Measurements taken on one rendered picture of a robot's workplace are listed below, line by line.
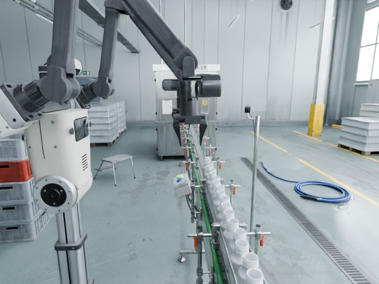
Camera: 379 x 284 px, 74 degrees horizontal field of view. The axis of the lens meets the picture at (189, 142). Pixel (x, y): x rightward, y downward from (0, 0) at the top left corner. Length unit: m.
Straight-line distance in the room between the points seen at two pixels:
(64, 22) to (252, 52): 10.89
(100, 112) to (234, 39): 6.57
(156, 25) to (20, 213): 2.73
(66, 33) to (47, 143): 0.40
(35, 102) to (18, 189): 2.29
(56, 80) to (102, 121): 6.59
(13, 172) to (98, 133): 4.60
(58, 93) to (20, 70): 11.99
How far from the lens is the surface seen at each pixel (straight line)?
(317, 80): 9.82
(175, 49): 0.76
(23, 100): 0.87
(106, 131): 7.39
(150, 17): 0.79
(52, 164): 1.05
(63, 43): 0.84
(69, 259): 1.28
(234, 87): 11.26
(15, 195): 3.15
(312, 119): 9.65
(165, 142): 5.61
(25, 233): 3.30
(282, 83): 11.89
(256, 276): 0.69
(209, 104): 5.53
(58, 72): 0.81
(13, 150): 3.01
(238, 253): 0.75
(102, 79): 1.24
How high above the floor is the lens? 1.58
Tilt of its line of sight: 12 degrees down
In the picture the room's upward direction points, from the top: straight up
